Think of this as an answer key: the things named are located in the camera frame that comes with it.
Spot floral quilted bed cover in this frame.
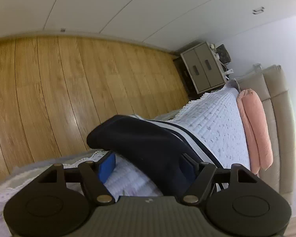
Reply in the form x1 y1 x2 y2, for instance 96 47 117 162
0 87 250 221

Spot white wardrobe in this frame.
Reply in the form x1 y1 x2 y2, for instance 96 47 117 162
0 0 296 51

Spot beige nightstand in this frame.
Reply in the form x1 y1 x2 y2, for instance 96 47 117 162
180 42 227 94

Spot navy hoodie with white stripes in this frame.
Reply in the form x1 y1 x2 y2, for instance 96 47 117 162
86 115 222 197

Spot beige padded headboard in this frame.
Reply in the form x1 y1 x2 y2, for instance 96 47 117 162
238 65 296 204

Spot pink folded blanket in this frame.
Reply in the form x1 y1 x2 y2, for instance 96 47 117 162
236 89 273 174

